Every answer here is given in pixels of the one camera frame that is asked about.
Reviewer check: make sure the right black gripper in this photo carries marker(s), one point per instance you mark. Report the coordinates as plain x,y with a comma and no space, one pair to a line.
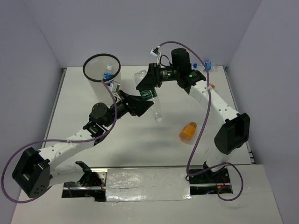
153,78

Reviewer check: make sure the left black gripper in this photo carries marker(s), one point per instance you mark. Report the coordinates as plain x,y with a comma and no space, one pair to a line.
133,104

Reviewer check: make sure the green label clear bottle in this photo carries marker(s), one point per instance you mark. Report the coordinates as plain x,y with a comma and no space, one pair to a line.
149,95

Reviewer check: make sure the blue label water bottle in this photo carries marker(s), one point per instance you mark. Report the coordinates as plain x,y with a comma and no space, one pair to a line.
108,73

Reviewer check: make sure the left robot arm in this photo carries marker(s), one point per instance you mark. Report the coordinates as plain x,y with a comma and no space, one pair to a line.
40,169

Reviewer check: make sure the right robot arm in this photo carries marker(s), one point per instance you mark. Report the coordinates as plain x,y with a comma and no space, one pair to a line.
233,127

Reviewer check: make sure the white bin with black rim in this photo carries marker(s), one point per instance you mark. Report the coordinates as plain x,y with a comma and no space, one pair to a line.
93,70

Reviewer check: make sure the small blue cap bottle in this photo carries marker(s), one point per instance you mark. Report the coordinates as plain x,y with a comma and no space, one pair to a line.
207,65

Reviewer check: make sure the small orange juice bottle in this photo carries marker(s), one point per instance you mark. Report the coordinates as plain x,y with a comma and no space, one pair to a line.
188,132

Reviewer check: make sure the silver tape strip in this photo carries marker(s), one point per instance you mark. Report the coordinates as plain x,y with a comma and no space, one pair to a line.
147,184

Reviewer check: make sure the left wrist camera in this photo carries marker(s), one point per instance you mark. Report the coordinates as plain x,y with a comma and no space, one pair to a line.
114,86

